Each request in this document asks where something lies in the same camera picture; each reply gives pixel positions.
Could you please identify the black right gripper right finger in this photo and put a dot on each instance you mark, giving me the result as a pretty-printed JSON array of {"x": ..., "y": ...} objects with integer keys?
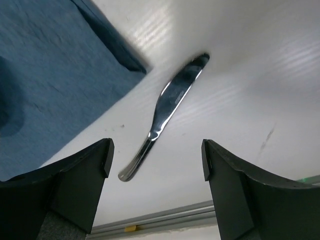
[{"x": 251, "y": 203}]

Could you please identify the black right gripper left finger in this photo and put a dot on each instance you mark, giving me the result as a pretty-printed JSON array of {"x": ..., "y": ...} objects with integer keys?
[{"x": 58, "y": 201}]

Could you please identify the silver table knife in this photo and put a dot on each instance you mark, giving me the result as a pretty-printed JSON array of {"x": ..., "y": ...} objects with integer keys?
[{"x": 167, "y": 103}]

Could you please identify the blue cloth napkin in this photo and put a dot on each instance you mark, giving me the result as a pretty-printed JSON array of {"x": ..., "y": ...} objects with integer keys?
[{"x": 62, "y": 66}]

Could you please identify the aluminium rail frame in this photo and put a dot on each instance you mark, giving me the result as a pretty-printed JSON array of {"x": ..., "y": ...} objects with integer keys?
[{"x": 194, "y": 215}]

